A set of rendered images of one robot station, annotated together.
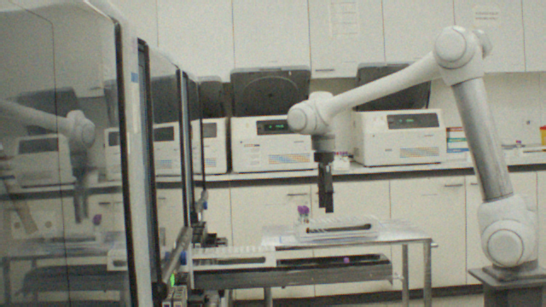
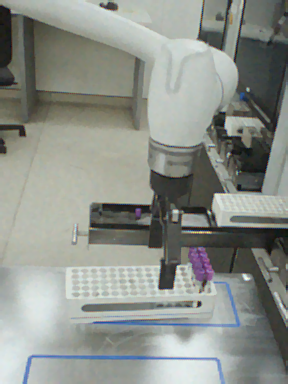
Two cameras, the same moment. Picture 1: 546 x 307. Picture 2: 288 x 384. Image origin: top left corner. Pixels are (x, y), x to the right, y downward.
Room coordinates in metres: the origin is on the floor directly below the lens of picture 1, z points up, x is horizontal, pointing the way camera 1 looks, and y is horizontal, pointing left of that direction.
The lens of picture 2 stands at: (3.23, -0.33, 1.48)
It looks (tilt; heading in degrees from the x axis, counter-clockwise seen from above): 32 degrees down; 170
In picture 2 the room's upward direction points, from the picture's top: 8 degrees clockwise
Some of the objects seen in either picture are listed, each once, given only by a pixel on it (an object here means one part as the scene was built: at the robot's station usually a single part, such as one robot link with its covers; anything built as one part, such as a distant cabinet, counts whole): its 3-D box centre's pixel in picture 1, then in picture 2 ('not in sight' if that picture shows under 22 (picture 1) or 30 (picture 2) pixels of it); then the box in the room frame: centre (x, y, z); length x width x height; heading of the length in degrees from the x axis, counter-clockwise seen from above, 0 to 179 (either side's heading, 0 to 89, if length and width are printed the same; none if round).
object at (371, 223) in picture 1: (336, 228); (140, 292); (2.48, -0.26, 0.85); 0.30 x 0.10 x 0.06; 95
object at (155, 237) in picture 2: (328, 203); (156, 233); (2.41, -0.23, 0.95); 0.03 x 0.01 x 0.07; 95
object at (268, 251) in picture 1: (226, 259); (265, 213); (2.09, 0.12, 0.83); 0.30 x 0.10 x 0.06; 91
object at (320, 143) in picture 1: (322, 143); (173, 154); (2.47, -0.22, 1.16); 0.09 x 0.09 x 0.06
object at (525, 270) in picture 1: (513, 264); not in sight; (2.23, -0.84, 0.73); 0.22 x 0.18 x 0.06; 1
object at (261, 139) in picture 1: (271, 118); not in sight; (4.70, -0.08, 1.24); 0.62 x 0.56 x 0.69; 2
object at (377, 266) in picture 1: (286, 274); (202, 227); (2.09, -0.06, 0.78); 0.73 x 0.14 x 0.09; 91
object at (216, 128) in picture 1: (186, 125); not in sight; (4.68, 0.50, 1.22); 0.62 x 0.56 x 0.64; 0
